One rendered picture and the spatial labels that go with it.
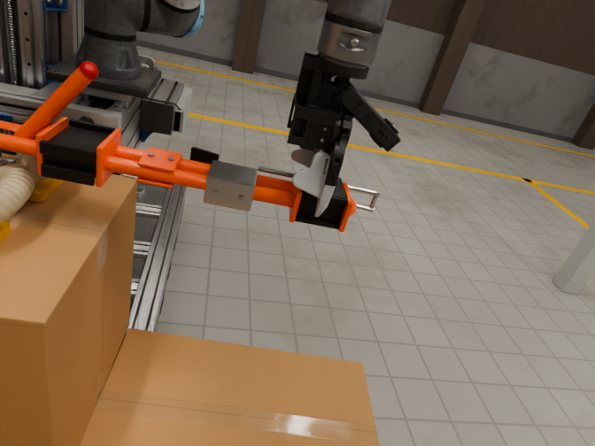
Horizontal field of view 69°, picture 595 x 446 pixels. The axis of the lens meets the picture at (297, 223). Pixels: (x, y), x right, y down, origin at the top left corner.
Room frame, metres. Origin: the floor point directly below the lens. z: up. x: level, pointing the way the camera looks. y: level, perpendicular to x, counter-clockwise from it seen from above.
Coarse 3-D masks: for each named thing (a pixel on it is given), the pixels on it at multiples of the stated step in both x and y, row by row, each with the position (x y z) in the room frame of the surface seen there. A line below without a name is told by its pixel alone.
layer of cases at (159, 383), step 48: (144, 336) 0.72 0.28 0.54; (144, 384) 0.59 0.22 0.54; (192, 384) 0.63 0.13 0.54; (240, 384) 0.66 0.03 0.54; (288, 384) 0.70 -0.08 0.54; (336, 384) 0.74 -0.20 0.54; (96, 432) 0.47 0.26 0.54; (144, 432) 0.49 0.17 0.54; (192, 432) 0.52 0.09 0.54; (240, 432) 0.55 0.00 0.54; (288, 432) 0.58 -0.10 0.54; (336, 432) 0.61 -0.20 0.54
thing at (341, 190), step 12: (300, 192) 0.55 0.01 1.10; (336, 192) 0.59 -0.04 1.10; (348, 192) 0.60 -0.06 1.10; (300, 204) 0.56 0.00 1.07; (312, 204) 0.57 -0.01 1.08; (336, 204) 0.57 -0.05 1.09; (348, 204) 0.56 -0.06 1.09; (300, 216) 0.56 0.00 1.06; (312, 216) 0.57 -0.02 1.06; (324, 216) 0.57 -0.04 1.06; (336, 216) 0.57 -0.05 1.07; (348, 216) 0.56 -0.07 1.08; (336, 228) 0.57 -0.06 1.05
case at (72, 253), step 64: (64, 192) 0.62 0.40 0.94; (128, 192) 0.68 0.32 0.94; (0, 256) 0.43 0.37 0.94; (64, 256) 0.46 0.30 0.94; (128, 256) 0.70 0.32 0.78; (0, 320) 0.34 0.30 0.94; (64, 320) 0.39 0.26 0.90; (128, 320) 0.73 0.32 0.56; (0, 384) 0.33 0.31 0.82; (64, 384) 0.39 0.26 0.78
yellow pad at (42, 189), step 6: (48, 180) 0.61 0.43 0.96; (54, 180) 0.62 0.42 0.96; (60, 180) 0.64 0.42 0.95; (36, 186) 0.59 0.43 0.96; (42, 186) 0.59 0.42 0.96; (48, 186) 0.60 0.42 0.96; (54, 186) 0.62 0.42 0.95; (36, 192) 0.57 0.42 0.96; (42, 192) 0.58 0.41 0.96; (48, 192) 0.59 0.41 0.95; (30, 198) 0.57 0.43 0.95; (36, 198) 0.57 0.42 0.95; (42, 198) 0.58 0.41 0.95
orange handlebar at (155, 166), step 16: (16, 128) 0.54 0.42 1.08; (0, 144) 0.50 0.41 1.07; (16, 144) 0.50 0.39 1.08; (32, 144) 0.50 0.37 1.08; (112, 160) 0.52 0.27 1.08; (128, 160) 0.53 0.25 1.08; (144, 160) 0.54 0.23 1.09; (160, 160) 0.55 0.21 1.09; (176, 160) 0.56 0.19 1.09; (192, 160) 0.59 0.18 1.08; (144, 176) 0.53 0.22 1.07; (160, 176) 0.53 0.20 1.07; (176, 176) 0.53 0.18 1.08; (192, 176) 0.54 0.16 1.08; (256, 192) 0.55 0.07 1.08; (272, 192) 0.56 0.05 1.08; (288, 192) 0.57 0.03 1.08; (352, 208) 0.59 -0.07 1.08
